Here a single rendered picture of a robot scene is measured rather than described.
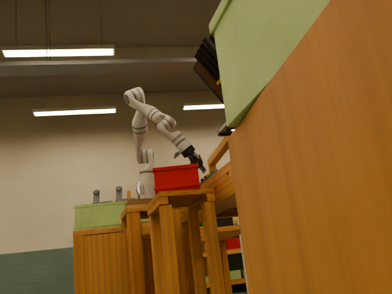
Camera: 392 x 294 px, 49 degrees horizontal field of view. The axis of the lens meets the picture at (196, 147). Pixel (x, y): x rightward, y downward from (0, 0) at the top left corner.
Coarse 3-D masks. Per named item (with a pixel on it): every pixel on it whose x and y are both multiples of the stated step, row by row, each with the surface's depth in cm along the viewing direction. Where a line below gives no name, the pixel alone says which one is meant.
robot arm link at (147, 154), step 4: (144, 152) 270; (148, 152) 270; (152, 152) 272; (144, 156) 269; (148, 156) 269; (152, 156) 271; (144, 160) 270; (148, 160) 270; (152, 160) 270; (148, 164) 269; (152, 164) 269; (144, 168) 268; (148, 168) 267; (152, 168) 269; (140, 172) 269; (144, 172) 267; (152, 172) 269
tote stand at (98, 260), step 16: (80, 240) 280; (96, 240) 281; (112, 240) 282; (144, 240) 284; (80, 256) 277; (96, 256) 278; (112, 256) 279; (144, 256) 281; (80, 272) 274; (96, 272) 275; (112, 272) 276; (80, 288) 272; (96, 288) 272; (112, 288) 273
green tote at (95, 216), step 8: (80, 208) 288; (88, 208) 289; (96, 208) 289; (104, 208) 290; (112, 208) 291; (120, 208) 291; (80, 216) 287; (88, 216) 287; (96, 216) 288; (104, 216) 289; (112, 216) 289; (80, 224) 285; (88, 224) 286; (96, 224) 286; (104, 224) 287; (112, 224) 287; (120, 224) 288
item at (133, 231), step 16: (128, 224) 244; (144, 224) 248; (176, 224) 251; (128, 240) 245; (176, 240) 248; (128, 256) 262; (128, 272) 259; (144, 272) 238; (128, 288) 256; (144, 288) 236
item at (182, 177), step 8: (160, 168) 199; (168, 168) 200; (176, 168) 200; (184, 168) 200; (192, 168) 200; (160, 176) 199; (168, 176) 199; (176, 176) 199; (184, 176) 199; (192, 176) 199; (160, 184) 198; (168, 184) 198; (176, 184) 198; (184, 184) 198; (192, 184) 198; (200, 184) 198
